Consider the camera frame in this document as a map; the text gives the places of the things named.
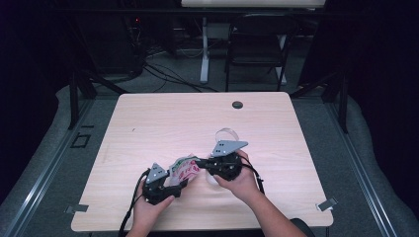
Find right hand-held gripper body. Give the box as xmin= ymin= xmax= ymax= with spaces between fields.
xmin=209 ymin=139 xmax=250 ymax=182

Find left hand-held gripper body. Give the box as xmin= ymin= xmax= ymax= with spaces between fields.
xmin=141 ymin=162 xmax=182 ymax=205

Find pink and white packet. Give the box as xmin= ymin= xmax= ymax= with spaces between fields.
xmin=168 ymin=153 xmax=202 ymax=188

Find person's left hand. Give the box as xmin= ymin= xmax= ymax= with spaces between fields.
xmin=132 ymin=181 xmax=176 ymax=229

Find person's right hand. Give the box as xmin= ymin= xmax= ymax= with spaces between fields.
xmin=212 ymin=149 xmax=262 ymax=204

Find grey tape piece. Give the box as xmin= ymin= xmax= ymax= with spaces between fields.
xmin=315 ymin=197 xmax=339 ymax=212
xmin=64 ymin=203 xmax=90 ymax=214

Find black metal stand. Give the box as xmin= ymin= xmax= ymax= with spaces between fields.
xmin=67 ymin=68 xmax=130 ymax=130
xmin=290 ymin=68 xmax=351 ymax=134

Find black folding chair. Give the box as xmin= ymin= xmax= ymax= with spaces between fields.
xmin=225 ymin=13 xmax=300 ymax=93

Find dark equipment cabinet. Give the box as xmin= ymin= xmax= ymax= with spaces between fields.
xmin=80 ymin=13 xmax=144 ymax=76

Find white desk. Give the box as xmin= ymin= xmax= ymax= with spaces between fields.
xmin=180 ymin=0 xmax=326 ymax=85

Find dark curtain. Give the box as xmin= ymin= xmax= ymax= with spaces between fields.
xmin=0 ymin=0 xmax=72 ymax=201
xmin=325 ymin=0 xmax=419 ymax=211

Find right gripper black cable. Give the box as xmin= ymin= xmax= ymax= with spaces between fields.
xmin=240 ymin=155 xmax=266 ymax=196

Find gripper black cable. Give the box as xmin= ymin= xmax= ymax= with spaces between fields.
xmin=118 ymin=168 xmax=151 ymax=237
xmin=240 ymin=155 xmax=266 ymax=196

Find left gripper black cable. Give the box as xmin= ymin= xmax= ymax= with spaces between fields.
xmin=118 ymin=168 xmax=151 ymax=237

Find black floor cables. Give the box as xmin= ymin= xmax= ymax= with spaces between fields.
xmin=142 ymin=60 xmax=220 ymax=94

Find aluminium floor rail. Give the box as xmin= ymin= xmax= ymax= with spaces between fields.
xmin=0 ymin=98 xmax=95 ymax=237
xmin=324 ymin=98 xmax=399 ymax=237

